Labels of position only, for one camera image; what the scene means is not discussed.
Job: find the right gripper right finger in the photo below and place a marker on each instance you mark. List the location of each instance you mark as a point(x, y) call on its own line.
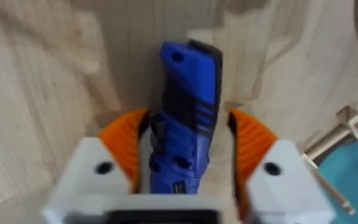
point(275, 177)

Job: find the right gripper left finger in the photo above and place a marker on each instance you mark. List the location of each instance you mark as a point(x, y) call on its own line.
point(102, 168)

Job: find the blue electric screwdriver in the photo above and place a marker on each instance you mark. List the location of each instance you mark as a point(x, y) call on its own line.
point(186, 119)

